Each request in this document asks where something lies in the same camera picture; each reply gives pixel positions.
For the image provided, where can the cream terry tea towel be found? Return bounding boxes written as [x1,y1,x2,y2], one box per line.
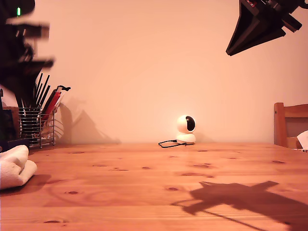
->
[0,144,38,191]

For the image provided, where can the wooden chair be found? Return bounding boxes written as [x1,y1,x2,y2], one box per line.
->
[273,102,308,149]

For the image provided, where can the white tissue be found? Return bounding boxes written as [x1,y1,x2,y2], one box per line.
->
[296,130,308,153]

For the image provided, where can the red chopstick sleeve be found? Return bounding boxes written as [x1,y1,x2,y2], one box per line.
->
[47,87,62,114]

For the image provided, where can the black straw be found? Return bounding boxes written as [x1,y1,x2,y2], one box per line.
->
[38,75,51,106]
[39,84,51,106]
[35,73,43,106]

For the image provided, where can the black chopstick sleeve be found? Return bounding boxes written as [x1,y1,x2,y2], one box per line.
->
[42,88,58,114]

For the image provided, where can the white round security camera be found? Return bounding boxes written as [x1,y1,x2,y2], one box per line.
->
[175,115,197,145]

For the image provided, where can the thin black camera cable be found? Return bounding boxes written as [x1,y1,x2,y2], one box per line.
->
[158,139,188,148]

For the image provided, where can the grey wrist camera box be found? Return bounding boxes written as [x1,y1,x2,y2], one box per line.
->
[6,21,51,40]

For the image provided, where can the chrome wire utensil holder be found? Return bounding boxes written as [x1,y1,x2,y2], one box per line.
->
[18,105,55,148]

